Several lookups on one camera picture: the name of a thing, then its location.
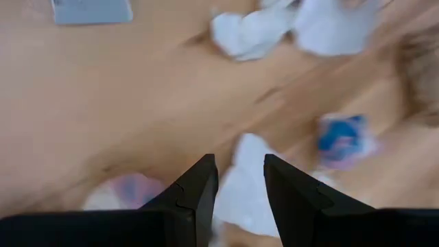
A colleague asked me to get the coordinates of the pink blue wrapper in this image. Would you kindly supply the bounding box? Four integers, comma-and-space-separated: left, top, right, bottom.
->
316, 114, 379, 172

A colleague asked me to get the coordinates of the brown paper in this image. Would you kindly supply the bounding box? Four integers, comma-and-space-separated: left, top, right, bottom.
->
390, 30, 439, 126

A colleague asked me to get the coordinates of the white paper sheet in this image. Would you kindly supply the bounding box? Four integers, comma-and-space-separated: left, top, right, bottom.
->
294, 0, 382, 58

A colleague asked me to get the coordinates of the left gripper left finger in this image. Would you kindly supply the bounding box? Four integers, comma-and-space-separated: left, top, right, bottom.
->
0, 154, 220, 247

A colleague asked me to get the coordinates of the white cloth pile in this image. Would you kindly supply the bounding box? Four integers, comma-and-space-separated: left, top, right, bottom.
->
209, 0, 300, 63

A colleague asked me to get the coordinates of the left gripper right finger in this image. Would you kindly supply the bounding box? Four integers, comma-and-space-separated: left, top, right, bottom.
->
263, 154, 439, 247

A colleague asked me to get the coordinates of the pink wrapper ball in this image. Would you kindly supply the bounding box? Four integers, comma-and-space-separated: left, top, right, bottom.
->
83, 172, 166, 211

